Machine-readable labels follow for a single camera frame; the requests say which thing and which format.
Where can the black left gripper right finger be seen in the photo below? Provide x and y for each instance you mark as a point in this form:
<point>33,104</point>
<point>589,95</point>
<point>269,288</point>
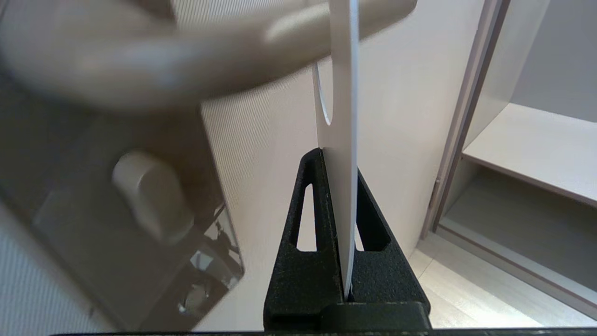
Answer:
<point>392,280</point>

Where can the white closet shelf board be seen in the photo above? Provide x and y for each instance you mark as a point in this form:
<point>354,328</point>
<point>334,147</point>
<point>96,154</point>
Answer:
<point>536,144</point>

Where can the white and blue door hanger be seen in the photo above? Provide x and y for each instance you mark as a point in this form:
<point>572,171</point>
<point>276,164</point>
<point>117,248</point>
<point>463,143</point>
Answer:
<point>345,140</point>

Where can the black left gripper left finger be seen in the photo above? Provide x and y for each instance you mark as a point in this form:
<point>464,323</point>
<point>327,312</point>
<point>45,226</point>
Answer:
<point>303,280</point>

